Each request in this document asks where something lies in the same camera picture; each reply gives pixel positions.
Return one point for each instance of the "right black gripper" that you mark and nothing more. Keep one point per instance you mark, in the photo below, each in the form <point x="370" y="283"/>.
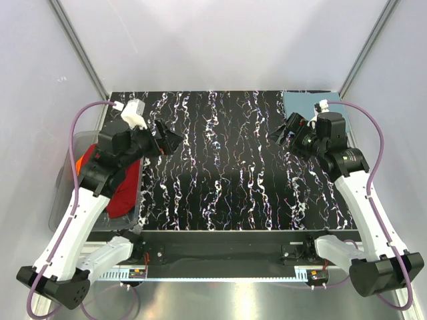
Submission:
<point x="296" y="124"/>

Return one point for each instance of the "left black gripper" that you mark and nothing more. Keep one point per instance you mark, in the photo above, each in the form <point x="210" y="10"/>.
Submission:
<point x="168" y="142"/>

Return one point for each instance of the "red t-shirt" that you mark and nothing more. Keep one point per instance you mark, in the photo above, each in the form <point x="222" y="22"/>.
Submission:
<point x="125" y="196"/>

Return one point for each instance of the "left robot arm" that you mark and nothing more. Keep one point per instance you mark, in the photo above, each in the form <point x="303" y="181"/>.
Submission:
<point x="60" y="274"/>

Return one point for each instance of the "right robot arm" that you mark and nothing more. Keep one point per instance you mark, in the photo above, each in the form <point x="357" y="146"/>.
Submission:
<point x="384" y="263"/>

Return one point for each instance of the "folded blue t-shirt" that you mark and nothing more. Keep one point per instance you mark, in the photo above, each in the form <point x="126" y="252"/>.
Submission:
<point x="304" y="102"/>

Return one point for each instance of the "orange t-shirt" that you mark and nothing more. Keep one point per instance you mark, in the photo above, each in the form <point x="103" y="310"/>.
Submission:
<point x="78" y="165"/>

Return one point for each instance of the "clear plastic bin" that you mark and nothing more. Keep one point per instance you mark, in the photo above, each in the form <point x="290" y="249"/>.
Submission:
<point x="64" y="188"/>

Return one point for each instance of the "left small circuit board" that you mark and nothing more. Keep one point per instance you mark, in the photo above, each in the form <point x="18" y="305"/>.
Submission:
<point x="137" y="273"/>

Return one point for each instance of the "small circuit board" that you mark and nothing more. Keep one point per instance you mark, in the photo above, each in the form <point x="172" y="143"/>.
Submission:
<point x="319" y="275"/>
<point x="137" y="273"/>

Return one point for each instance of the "right small circuit board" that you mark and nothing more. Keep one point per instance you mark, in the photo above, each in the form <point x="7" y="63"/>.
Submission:
<point x="319" y="275"/>

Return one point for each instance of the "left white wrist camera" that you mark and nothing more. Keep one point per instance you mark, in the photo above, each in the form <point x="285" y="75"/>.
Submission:
<point x="132" y="113"/>

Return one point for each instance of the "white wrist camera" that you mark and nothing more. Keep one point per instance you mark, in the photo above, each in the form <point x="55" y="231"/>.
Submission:
<point x="132" y="113"/>
<point x="321" y="107"/>

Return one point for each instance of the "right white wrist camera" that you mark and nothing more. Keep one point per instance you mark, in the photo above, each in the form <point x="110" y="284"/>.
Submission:
<point x="321" y="107"/>

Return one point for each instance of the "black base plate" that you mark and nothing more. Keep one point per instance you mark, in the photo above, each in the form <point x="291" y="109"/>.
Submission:
<point x="248" y="252"/>

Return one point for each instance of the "grey slotted cable duct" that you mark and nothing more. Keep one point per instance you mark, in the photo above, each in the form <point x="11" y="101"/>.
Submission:
<point x="291" y="275"/>

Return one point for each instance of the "left aluminium frame post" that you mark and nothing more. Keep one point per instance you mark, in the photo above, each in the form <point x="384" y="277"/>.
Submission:
<point x="77" y="46"/>

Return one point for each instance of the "aluminium frame post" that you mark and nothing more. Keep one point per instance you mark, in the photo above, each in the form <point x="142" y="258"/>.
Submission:
<point x="77" y="46"/>
<point x="374" y="35"/>

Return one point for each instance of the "right aluminium frame post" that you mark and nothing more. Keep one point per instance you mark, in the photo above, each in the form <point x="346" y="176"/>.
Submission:
<point x="374" y="35"/>

